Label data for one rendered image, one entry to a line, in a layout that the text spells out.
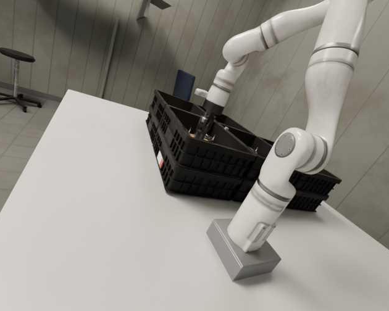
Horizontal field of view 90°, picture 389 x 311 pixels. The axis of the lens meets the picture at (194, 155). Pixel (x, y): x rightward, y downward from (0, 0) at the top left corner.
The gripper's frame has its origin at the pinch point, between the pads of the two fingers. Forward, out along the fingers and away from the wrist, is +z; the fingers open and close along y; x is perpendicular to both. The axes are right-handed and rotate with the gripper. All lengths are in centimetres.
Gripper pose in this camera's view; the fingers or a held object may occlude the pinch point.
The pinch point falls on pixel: (199, 137)
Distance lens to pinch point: 74.8
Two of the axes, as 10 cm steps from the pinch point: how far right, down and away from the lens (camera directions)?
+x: -8.7, -4.6, 1.8
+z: -3.8, 8.5, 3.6
